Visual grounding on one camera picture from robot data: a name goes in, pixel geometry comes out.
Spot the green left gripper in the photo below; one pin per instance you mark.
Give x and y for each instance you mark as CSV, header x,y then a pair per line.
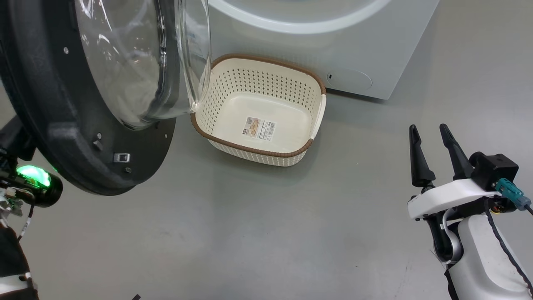
x,y
33,175

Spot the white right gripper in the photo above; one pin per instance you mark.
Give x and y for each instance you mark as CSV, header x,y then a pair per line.
x,y
445,200

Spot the black round glass washer door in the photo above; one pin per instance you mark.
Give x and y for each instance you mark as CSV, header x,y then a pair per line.
x,y
62,137

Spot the white washing machine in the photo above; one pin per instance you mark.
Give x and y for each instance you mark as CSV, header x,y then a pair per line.
x,y
374,50

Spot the cream perforated laundry basket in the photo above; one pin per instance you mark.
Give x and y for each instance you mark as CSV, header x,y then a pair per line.
x,y
258,154

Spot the printed basket label sticker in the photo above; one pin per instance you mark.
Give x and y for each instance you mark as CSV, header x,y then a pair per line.
x,y
259,128

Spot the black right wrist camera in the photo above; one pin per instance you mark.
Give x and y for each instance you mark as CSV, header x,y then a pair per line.
x,y
497,168

